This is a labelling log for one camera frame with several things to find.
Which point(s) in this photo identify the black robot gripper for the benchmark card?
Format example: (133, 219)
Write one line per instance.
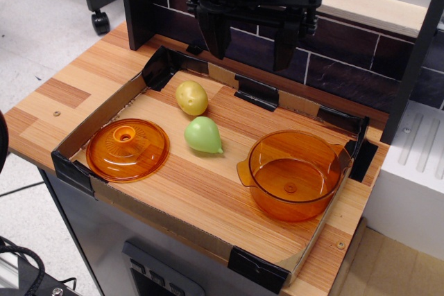
(291, 18)

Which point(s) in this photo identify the orange transparent pot lid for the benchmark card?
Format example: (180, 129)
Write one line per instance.
(127, 150)

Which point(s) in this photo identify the orange transparent pot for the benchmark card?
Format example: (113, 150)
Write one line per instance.
(293, 175)

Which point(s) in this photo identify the yellow toy potato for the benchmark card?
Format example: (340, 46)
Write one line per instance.
(191, 98)

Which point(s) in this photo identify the cardboard fence with black tape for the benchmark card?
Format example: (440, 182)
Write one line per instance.
(196, 197)

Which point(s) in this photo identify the green toy pear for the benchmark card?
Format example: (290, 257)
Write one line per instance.
(202, 134)

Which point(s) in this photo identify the black office chair base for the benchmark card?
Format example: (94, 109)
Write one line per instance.
(100, 21)

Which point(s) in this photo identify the white toy sink counter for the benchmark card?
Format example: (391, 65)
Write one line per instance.
(406, 203)

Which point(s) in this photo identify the grey toy oven front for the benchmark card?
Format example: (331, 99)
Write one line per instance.
(128, 257)

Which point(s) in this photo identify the black upright post left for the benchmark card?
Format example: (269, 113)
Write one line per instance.
(139, 21)

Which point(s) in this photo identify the black upright post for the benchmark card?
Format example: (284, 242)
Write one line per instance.
(139, 21)
(412, 71)

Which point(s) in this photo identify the black upright post right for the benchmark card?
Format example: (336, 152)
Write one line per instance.
(412, 71)

